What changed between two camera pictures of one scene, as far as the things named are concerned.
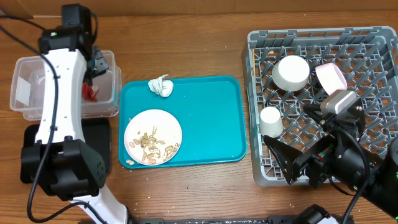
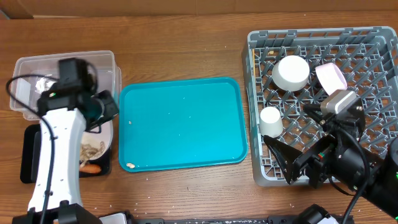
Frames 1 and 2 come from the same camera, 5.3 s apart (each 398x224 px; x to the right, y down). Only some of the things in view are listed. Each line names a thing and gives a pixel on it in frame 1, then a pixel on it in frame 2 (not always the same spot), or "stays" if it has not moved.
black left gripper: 102,66 to 111,108
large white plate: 153,137 to 94,139
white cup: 270,122 stays
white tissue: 163,88 to 43,84
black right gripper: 329,160 stays
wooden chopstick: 254,63 stays
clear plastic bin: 28,88 stays
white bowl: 291,73 stays
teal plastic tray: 211,112 stays
